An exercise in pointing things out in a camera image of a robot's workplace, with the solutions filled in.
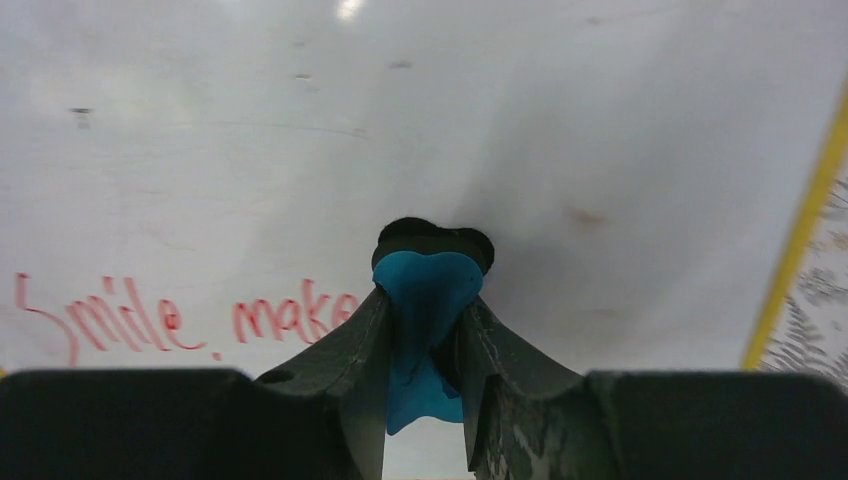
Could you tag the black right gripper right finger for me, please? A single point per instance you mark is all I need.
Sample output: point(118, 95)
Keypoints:
point(525, 415)

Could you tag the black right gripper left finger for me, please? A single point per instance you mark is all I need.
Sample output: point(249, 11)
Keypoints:
point(335, 395)

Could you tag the floral table mat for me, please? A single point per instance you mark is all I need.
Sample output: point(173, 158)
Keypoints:
point(811, 331)

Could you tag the yellow framed whiteboard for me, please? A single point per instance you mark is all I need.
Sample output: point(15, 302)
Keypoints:
point(192, 192)

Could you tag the blue whiteboard eraser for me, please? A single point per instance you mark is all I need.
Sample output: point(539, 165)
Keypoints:
point(430, 275)

